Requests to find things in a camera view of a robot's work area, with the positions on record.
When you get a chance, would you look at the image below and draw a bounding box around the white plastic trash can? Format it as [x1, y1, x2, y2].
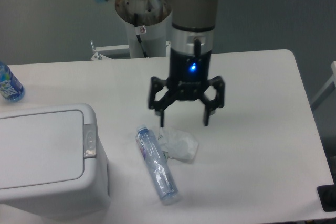
[1, 103, 110, 219]

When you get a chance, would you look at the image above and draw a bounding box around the blue labelled water bottle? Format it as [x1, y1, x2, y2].
[1, 62, 25, 102]

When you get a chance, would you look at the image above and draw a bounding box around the clear empty plastic bottle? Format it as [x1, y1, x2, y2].
[135, 125, 181, 205]

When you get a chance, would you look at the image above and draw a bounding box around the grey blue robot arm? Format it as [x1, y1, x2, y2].
[98, 0, 225, 125]

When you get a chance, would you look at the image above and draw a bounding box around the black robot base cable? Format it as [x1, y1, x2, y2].
[133, 13, 148, 58]

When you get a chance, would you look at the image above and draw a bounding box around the black clamp at table edge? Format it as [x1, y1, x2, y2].
[317, 184, 335, 212]

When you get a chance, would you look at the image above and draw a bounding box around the crumpled white plastic wrapper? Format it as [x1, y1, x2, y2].
[158, 127, 199, 162]

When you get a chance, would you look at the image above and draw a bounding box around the white frame at right edge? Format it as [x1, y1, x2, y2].
[310, 61, 335, 112]

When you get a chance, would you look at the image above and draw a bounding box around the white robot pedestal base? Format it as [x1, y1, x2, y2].
[91, 0, 171, 60]

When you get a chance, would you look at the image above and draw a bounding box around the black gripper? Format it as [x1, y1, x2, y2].
[148, 47, 226, 127]

